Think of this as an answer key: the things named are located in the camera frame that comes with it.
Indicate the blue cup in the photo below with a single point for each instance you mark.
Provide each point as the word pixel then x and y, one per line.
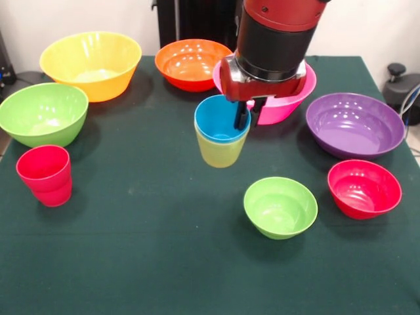
pixel 213 118

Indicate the yellow cup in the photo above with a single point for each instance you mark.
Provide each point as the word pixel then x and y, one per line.
pixel 220 154

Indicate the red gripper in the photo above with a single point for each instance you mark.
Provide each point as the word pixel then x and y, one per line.
pixel 259 89

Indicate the large yellow bowl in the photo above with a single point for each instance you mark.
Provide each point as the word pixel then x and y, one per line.
pixel 92 59

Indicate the small green bowl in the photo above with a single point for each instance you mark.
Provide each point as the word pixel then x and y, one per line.
pixel 279 210

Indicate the black equipment box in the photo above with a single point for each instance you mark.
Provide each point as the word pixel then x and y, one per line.
pixel 6 72

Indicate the small red bowl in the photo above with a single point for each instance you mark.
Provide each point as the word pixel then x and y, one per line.
pixel 364 190

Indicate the purple bowl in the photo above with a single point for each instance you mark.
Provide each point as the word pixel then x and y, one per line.
pixel 354 128

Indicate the large green bowl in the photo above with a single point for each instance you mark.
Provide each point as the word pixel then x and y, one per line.
pixel 39 115

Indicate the orange bowl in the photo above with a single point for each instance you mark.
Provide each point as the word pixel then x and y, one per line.
pixel 190 65

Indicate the dark green tablecloth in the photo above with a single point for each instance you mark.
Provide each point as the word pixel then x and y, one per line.
pixel 197 262

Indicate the large pink bowl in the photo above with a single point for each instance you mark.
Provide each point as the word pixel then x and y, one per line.
pixel 275 111

